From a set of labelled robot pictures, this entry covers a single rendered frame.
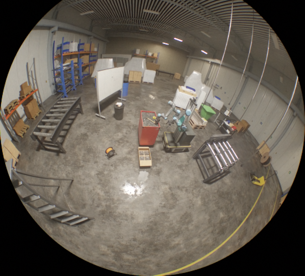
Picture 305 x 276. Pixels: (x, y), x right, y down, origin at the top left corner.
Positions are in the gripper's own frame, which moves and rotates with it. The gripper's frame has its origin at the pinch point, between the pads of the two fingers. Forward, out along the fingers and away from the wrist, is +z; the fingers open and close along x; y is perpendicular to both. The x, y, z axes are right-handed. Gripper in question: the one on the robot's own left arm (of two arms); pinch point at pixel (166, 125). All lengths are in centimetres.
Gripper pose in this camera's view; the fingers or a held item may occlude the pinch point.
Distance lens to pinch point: 233.8
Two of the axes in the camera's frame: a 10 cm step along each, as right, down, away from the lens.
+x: -0.4, 7.2, -6.9
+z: -5.7, 5.5, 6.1
